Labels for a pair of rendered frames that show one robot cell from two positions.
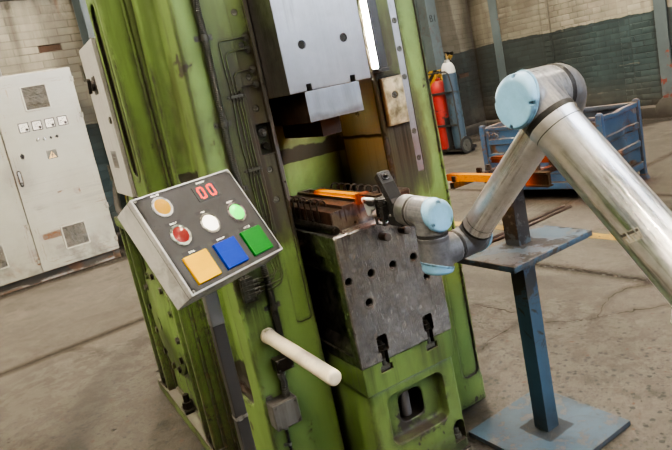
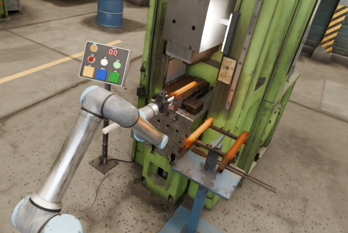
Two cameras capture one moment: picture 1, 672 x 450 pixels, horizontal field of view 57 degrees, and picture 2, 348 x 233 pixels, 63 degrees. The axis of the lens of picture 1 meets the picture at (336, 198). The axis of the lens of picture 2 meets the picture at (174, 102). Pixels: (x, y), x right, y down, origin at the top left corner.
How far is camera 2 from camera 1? 1.99 m
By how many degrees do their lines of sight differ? 57
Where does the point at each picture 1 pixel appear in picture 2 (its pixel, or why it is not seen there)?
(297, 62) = (169, 27)
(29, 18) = not seen: outside the picture
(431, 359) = (169, 168)
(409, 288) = (170, 139)
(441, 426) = (164, 189)
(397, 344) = (158, 150)
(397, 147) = (219, 90)
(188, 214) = (99, 55)
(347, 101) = (183, 55)
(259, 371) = not seen: hidden behind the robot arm
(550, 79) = (92, 98)
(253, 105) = not seen: hidden behind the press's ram
